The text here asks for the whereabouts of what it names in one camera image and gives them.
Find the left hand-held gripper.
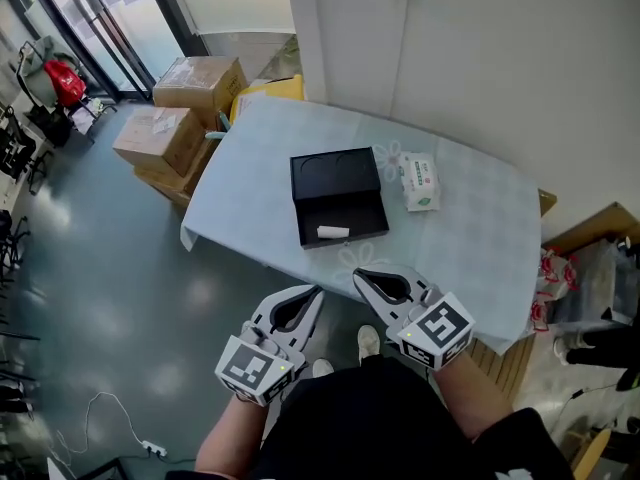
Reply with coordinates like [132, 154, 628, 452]
[214, 283, 327, 408]

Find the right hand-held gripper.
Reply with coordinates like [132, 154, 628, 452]
[351, 263, 477, 372]

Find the black box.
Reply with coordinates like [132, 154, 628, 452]
[289, 145, 391, 251]

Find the person's right forearm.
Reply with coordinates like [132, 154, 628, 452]
[431, 349, 517, 443]

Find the person's left forearm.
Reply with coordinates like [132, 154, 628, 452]
[194, 394, 282, 478]

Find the open brown cardboard box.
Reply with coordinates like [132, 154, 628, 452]
[541, 201, 640, 258]

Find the cardboard box with white label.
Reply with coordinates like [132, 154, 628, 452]
[111, 106, 207, 179]

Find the large taped cardboard box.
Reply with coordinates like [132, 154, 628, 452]
[151, 55, 250, 132]

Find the white wet wipes pack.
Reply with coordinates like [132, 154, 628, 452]
[398, 150, 443, 214]

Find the light blue floral tablecloth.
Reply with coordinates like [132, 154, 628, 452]
[179, 98, 544, 357]

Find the person's black clothing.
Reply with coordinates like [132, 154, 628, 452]
[166, 354, 575, 480]

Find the plastic bag with red print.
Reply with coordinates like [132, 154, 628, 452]
[529, 247, 582, 333]

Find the yellow bag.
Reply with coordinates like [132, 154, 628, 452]
[229, 73, 306, 122]

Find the black metal cart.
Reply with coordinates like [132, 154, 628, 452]
[16, 37, 119, 145]

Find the black office chair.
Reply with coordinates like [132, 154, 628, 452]
[0, 106, 55, 195]

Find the teal plastic handle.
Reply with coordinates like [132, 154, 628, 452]
[204, 111, 234, 141]

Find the white power cable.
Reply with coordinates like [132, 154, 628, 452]
[49, 391, 147, 465]

